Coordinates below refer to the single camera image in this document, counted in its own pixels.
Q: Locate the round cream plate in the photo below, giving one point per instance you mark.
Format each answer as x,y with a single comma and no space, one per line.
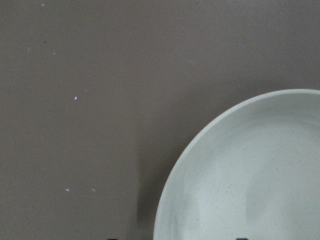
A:
253,172

